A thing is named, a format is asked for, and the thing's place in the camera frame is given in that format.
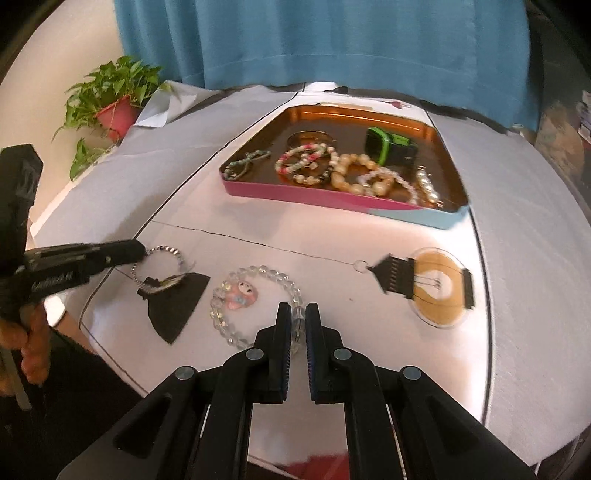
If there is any green grey bead bracelet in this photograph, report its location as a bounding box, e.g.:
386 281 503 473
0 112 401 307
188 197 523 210
223 150 272 181

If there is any white pearl bracelet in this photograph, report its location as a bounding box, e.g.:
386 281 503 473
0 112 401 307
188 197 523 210
416 166 445 208

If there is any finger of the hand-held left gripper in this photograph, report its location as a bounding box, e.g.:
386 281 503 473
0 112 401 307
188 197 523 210
98 239 148 274

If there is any pale pink bead bracelet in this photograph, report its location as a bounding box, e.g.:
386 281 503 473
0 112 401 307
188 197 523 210
360 167 419 206

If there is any dark clothing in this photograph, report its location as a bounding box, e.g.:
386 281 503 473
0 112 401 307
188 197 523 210
0 318 155 480

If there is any person's left hand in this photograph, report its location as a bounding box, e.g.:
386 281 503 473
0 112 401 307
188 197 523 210
0 302 51 398

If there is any silver bead bracelet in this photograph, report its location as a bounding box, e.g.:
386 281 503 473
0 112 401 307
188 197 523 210
130 246 197 296

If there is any large beige bead bracelet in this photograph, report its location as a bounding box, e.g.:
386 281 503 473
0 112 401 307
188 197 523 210
330 153 396 197

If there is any pink metal tray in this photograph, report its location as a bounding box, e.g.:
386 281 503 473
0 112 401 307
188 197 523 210
219 104 471 230

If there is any round clear coil disc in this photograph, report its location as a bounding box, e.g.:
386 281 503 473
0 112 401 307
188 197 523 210
407 247 468 329

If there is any patterned red yellow cloth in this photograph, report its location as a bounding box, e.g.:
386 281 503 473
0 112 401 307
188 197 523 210
247 450 352 480

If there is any green leafy plant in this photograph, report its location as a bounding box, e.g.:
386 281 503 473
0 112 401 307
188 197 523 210
53 55 174 181

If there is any brown wooden board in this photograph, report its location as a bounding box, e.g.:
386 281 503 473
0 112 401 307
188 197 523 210
537 99 585 172

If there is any clear bead bracelet pink charm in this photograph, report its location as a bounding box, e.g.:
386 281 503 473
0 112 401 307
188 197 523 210
210 265 305 356

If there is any pale folded paper sheet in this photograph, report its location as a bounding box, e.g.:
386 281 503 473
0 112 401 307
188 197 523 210
134 82 222 128

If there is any blue curtain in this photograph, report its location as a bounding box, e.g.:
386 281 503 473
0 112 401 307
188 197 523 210
113 0 541 132

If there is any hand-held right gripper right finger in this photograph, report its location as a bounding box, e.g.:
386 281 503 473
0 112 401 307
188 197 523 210
305 302 539 480

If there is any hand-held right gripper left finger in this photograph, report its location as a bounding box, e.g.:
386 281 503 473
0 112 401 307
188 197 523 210
55 302 293 480

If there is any gold bangle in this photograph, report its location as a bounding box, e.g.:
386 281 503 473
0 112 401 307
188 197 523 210
286 130 335 148

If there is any red flower pot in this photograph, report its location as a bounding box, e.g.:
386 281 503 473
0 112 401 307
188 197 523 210
95 97 139 141

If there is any pink white bead bracelet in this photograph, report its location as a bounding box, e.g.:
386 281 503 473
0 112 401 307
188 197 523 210
274 143 335 175

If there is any grey table sheet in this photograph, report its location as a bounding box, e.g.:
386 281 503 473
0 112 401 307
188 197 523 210
422 99 591 462
34 83 305 245

